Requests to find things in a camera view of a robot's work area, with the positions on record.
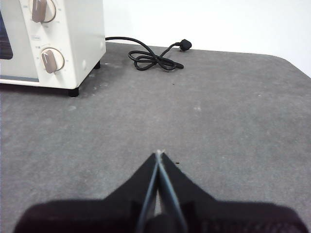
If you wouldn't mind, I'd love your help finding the black oven power cable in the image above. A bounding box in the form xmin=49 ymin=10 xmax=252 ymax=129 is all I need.
xmin=104 ymin=36 xmax=193 ymax=72

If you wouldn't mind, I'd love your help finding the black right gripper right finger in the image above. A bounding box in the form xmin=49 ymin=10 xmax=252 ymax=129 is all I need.
xmin=158 ymin=151 xmax=310 ymax=233

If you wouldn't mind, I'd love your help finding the white toaster oven body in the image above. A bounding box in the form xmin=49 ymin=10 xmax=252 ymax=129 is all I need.
xmin=0 ymin=0 xmax=107 ymax=98

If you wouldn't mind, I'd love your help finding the beige oven knob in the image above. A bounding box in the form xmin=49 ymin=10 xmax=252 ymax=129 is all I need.
xmin=28 ymin=0 xmax=58 ymax=24
xmin=39 ymin=47 xmax=66 ymax=74

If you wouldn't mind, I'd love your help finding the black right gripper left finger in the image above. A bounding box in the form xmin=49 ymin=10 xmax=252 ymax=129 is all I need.
xmin=13 ymin=152 xmax=159 ymax=233

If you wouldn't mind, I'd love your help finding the white glass oven door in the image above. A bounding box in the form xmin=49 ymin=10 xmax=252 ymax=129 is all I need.
xmin=0 ymin=9 xmax=40 ymax=83

